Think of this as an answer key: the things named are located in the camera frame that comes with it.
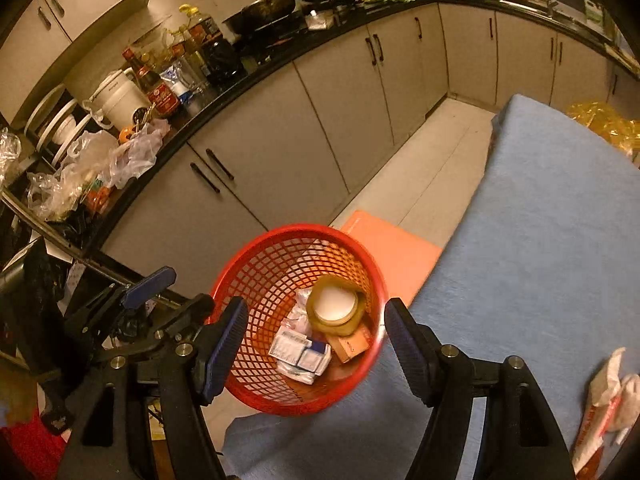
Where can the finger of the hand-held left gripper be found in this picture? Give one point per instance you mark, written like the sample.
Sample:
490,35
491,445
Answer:
192,307
150,282

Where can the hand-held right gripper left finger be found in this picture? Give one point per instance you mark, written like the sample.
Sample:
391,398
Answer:
225,350

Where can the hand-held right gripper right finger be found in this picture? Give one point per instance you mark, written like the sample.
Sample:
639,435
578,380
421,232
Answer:
407,350

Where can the brown cardboard box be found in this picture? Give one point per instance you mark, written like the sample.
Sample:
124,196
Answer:
350,347

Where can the brown tape roll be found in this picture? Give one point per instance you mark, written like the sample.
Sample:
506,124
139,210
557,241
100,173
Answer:
350,327

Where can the red plastic basket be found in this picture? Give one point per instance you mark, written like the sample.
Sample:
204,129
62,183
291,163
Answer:
260,270

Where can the blue white carton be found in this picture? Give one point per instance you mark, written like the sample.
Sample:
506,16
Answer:
315,360

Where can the orange flat board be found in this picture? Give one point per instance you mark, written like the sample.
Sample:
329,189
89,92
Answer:
395,255

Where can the white plastic bag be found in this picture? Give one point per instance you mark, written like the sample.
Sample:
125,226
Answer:
135,150

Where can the crumpled clear plastic bags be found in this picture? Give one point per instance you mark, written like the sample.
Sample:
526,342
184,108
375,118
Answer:
50,185

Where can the orange fruit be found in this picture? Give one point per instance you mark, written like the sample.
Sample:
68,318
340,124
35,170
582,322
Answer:
125,134

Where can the chopsticks bundle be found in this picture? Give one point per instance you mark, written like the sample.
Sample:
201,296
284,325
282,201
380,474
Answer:
142,115

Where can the blue towel table cover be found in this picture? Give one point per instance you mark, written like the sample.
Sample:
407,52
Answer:
540,240

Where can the row of grey cabinet doors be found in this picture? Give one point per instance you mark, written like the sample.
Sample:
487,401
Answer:
280,150

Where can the white electric kettle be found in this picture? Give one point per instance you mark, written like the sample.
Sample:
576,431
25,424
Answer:
117,97

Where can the white plates in rack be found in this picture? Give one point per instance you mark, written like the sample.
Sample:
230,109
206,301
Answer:
55,115

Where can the red label sauce bottle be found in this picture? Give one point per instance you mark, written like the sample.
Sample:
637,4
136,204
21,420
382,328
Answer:
155,90

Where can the black kitchen countertop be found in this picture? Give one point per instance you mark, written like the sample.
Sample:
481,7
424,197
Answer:
225,97

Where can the blue label water bottle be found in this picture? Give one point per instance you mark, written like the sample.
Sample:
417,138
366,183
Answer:
177,80

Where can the white red-print plastic packet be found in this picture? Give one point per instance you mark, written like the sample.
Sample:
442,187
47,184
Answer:
607,410

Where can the large yellow-cap dark bottle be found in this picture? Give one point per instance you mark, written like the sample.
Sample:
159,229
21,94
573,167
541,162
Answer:
210,45

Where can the black gas stove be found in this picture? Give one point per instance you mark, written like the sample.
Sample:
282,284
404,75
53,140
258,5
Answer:
280,37

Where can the black frying pan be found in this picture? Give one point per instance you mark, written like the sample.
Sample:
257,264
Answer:
265,12

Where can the yellow plastic bag pile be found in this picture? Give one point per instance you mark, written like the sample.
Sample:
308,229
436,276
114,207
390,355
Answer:
600,120

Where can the small steel tray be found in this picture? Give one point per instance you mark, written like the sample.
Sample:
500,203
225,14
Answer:
320,20

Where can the white jug green label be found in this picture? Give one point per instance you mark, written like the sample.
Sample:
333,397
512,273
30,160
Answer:
594,15

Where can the steel tube rail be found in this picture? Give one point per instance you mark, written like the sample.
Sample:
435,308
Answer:
75,249

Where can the grey wall cabinet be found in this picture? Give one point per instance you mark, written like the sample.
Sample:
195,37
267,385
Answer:
75,5

